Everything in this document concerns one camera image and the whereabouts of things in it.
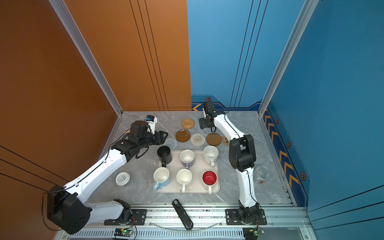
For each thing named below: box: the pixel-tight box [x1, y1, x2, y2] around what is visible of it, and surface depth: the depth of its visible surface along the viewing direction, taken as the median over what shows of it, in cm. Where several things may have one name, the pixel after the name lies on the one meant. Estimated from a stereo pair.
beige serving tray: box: [153, 150, 220, 195], surface depth 86 cm
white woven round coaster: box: [190, 133, 206, 146], surface depth 105 cm
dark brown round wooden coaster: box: [206, 132, 222, 146], surface depth 105 cm
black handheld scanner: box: [172, 199, 194, 231], surface depth 74 cm
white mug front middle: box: [176, 168, 193, 193], surface depth 81 cm
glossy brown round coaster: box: [175, 129, 191, 143], surface depth 108 cm
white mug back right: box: [203, 145, 219, 168], surface depth 90 cm
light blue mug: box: [153, 166, 171, 191], surface depth 81 cm
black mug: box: [157, 145, 173, 168], surface depth 90 cm
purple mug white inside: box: [179, 149, 195, 170], surface depth 89 cm
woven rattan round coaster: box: [181, 118, 195, 130], surface depth 114 cm
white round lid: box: [115, 171, 130, 186], surface depth 81 cm
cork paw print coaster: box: [221, 135, 230, 146], surface depth 104 cm
